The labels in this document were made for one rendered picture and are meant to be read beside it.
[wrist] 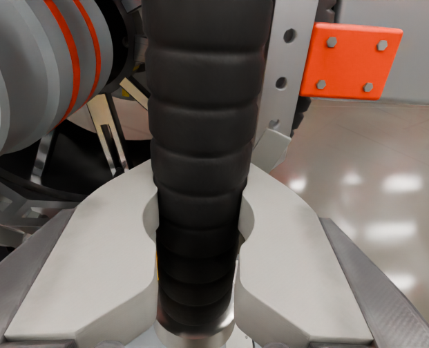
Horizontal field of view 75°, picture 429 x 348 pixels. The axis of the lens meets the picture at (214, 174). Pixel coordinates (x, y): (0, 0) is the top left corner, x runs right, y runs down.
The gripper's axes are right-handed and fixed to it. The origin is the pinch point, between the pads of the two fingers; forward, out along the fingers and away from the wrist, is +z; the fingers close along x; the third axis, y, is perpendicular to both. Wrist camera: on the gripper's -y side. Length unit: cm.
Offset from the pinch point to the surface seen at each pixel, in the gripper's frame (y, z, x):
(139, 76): 8, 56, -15
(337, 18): -6, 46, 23
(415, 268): 83, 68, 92
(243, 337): 75, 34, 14
